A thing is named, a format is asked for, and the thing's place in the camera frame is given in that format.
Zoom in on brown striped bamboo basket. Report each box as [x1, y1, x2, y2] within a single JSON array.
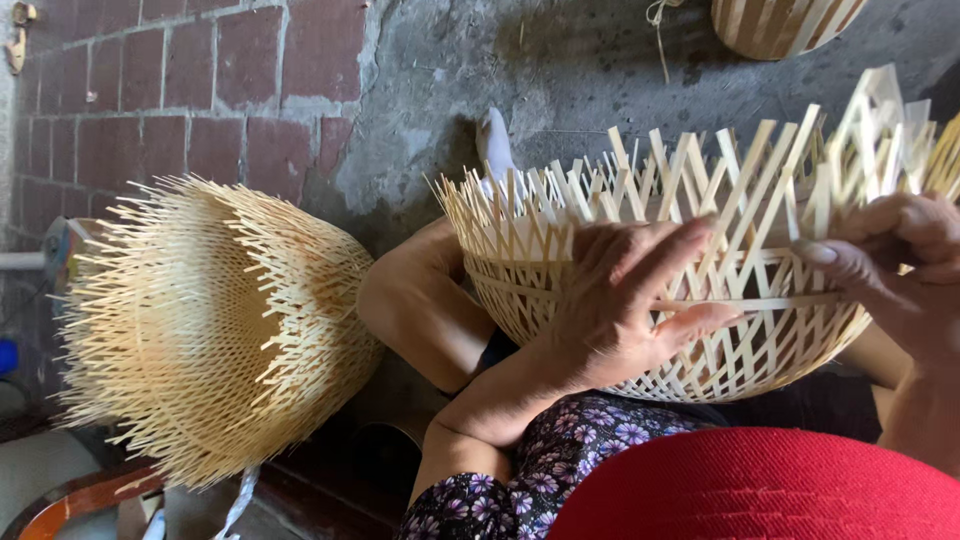
[[710, 0, 869, 62]]

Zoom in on orange wooden stool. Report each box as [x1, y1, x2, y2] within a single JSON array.
[[0, 459, 168, 540]]

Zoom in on dark round tin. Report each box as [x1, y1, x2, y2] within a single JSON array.
[[349, 417, 430, 505]]

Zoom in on stack of unfinished bamboo baskets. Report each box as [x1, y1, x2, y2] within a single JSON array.
[[51, 174, 387, 492]]

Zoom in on colourful printed bag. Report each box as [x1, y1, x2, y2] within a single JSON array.
[[42, 216, 106, 295]]

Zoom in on wall hook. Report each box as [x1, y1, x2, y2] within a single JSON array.
[[4, 1, 39, 76]]

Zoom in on person's bare leg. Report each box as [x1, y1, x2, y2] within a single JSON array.
[[356, 216, 501, 396]]

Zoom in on floral patterned garment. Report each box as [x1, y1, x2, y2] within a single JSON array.
[[397, 393, 710, 540]]

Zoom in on person's right hand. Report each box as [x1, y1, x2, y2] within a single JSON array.
[[792, 192, 960, 370]]

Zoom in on person's left hand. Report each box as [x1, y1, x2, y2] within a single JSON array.
[[553, 216, 746, 393]]

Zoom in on red hat brim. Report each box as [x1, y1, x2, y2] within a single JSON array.
[[546, 426, 960, 540]]

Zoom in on open-weave bamboo basket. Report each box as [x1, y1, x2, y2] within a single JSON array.
[[433, 63, 960, 405]]

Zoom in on loose straw strand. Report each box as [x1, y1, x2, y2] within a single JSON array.
[[646, 0, 685, 85]]

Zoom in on white plastic strip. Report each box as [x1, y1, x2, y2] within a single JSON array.
[[210, 465, 261, 540]]

